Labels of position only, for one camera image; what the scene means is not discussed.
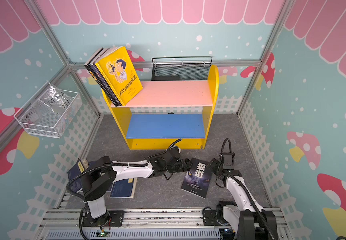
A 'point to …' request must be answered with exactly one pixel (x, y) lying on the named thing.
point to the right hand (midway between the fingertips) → (212, 165)
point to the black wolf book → (196, 179)
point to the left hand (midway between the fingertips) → (187, 169)
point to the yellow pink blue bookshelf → (164, 112)
